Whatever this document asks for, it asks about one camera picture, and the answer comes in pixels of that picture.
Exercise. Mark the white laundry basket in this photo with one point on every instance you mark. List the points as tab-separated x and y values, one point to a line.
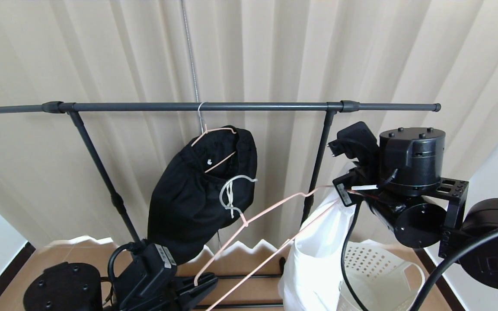
387	268

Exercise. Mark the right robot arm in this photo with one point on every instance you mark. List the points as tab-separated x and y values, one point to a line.
411	160

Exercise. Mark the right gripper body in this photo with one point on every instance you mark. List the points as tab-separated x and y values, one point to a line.
417	224

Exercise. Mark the white printed garment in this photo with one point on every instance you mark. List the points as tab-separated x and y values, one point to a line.
314	268

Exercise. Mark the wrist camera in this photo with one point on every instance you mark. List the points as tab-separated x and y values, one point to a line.
149	268
357	138

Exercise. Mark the thin grey curtain wand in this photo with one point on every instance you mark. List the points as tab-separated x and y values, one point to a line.
193	65

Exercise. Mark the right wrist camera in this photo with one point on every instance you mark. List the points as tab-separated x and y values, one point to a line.
357	138

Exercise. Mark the black clothes rack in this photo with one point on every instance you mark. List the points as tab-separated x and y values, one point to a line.
145	106

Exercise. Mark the pink clothes hanger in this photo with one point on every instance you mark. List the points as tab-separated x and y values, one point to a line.
221	129
244	223

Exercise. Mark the black garment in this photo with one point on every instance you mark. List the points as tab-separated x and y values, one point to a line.
180	207

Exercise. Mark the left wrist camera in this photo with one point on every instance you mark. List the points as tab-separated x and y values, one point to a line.
149	268

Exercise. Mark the beige curtain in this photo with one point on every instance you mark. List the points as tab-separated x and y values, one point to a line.
80	43

